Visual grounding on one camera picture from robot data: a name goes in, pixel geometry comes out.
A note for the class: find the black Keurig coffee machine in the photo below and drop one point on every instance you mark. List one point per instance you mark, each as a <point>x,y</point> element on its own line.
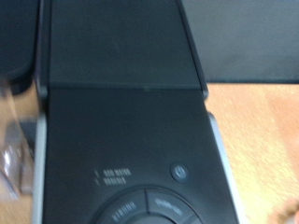
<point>124,46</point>

